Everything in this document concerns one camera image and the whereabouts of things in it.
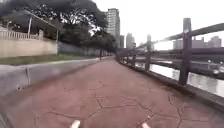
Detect red paved path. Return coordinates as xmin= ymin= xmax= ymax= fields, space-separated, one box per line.
xmin=0 ymin=56 xmax=224 ymax=128

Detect tall tower building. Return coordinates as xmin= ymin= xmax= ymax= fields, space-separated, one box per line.
xmin=105 ymin=7 xmax=122 ymax=49

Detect row of trees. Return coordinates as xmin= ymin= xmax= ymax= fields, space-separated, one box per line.
xmin=0 ymin=0 xmax=118 ymax=61

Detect robot's own part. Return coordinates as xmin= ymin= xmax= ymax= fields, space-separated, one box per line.
xmin=141 ymin=121 xmax=151 ymax=128
xmin=69 ymin=119 xmax=82 ymax=128

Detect grass strip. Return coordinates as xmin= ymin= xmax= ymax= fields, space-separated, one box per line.
xmin=0 ymin=53 xmax=101 ymax=66

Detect dark wooden railing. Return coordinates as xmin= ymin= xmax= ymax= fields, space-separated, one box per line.
xmin=115 ymin=17 xmax=224 ymax=111

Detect river water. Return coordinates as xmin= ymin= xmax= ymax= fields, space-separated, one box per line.
xmin=134 ymin=59 xmax=224 ymax=98

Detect distant city buildings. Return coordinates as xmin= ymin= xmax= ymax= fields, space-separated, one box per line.
xmin=119 ymin=32 xmax=224 ymax=51

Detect building with white fence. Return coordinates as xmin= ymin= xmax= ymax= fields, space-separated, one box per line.
xmin=0 ymin=9 xmax=60 ymax=42

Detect grey concrete kerb wall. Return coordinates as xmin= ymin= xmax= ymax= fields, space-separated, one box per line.
xmin=0 ymin=56 xmax=111 ymax=98

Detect pale boundary wall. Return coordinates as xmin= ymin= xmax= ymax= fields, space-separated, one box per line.
xmin=0 ymin=39 xmax=111 ymax=59

